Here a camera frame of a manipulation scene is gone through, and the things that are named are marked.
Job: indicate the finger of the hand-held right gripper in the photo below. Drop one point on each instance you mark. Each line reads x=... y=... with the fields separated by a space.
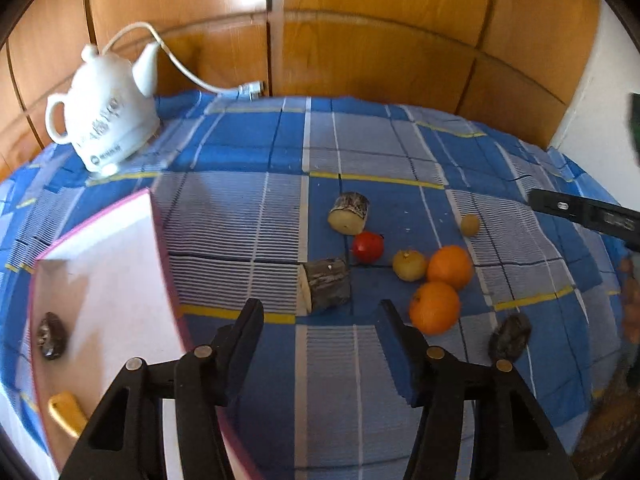
x=560 y=205

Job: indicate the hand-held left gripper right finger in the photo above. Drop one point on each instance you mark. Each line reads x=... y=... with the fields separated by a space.
x=400 y=360

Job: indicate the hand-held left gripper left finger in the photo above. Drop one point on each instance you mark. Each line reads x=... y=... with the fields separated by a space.
x=247 y=330

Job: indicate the orange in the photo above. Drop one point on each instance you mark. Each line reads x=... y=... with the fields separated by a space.
x=434 y=308
x=450 y=267

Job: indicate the short wood log piece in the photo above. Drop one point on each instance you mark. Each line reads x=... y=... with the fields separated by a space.
x=350 y=212
x=327 y=285

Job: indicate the small yellow apple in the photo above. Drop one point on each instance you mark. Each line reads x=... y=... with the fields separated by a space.
x=409 y=265

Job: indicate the dark overripe avocado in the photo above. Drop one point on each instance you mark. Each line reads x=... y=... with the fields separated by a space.
x=510 y=336
x=51 y=336

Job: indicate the red tomato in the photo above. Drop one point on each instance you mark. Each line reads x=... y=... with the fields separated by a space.
x=368 y=247

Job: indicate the pink cardboard box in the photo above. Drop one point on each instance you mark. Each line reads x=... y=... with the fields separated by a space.
x=110 y=280

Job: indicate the yellow fruit piece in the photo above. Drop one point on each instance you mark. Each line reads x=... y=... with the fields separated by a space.
x=66 y=412

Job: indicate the person's right hand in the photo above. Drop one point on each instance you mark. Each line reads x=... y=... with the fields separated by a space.
x=631 y=300

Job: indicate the small round brown fruit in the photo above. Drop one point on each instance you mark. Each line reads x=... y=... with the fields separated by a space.
x=470 y=225

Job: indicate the blue plaid tablecloth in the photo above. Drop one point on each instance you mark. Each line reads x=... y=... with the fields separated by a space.
x=350 y=150

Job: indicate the white power strip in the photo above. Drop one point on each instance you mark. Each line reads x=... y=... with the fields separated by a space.
x=252 y=89

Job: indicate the white electric kettle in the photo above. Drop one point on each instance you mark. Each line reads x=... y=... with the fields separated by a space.
x=105 y=110

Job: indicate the wooden wardrobe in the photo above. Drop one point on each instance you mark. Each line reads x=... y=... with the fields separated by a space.
x=375 y=10

